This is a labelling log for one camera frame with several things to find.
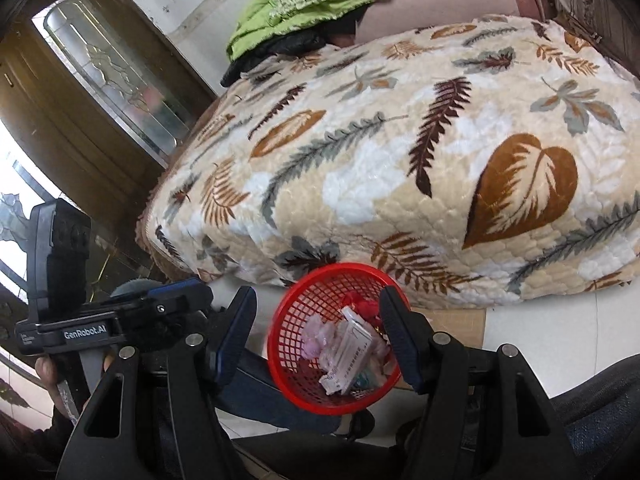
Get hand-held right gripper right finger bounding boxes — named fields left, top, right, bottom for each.
left=378, top=286, right=601, bottom=480

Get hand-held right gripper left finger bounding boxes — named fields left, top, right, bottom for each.
left=57, top=286, right=258, bottom=480

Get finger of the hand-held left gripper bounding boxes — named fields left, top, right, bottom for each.
left=112, top=280, right=213, bottom=331

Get red plastic wrapper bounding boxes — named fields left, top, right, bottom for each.
left=345, top=290, right=386, bottom=332

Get white paper box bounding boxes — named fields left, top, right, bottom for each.
left=320, top=310, right=387, bottom=394

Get red mesh basket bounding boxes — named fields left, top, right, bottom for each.
left=267, top=262, right=413, bottom=415

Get pink plastic wrapper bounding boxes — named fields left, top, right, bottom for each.
left=302, top=315, right=347, bottom=362

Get person's left hand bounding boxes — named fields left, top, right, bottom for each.
left=34, top=350, right=117, bottom=423

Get brown cardboard sheet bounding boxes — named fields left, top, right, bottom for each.
left=415, top=309, right=487, bottom=348

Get window with metal grille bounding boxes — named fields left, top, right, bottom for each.
left=0, top=120, right=61, bottom=311

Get person's left leg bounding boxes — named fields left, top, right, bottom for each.
left=232, top=352, right=353, bottom=436

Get person's leg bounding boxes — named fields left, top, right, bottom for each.
left=547, top=355, right=640, bottom=480
left=232, top=352, right=353, bottom=436

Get black shoe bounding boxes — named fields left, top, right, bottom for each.
left=345, top=409, right=376, bottom=442

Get wooden door with glass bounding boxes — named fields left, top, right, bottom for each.
left=0, top=0, right=221, bottom=241

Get leaf printed blanket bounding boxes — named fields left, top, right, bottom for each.
left=137, top=14, right=640, bottom=306

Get person's right leg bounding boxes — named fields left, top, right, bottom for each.
left=547, top=355, right=640, bottom=480

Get black cloth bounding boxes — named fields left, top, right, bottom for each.
left=221, top=22, right=361, bottom=87

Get pink pillow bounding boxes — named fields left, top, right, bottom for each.
left=355, top=0, right=640, bottom=71

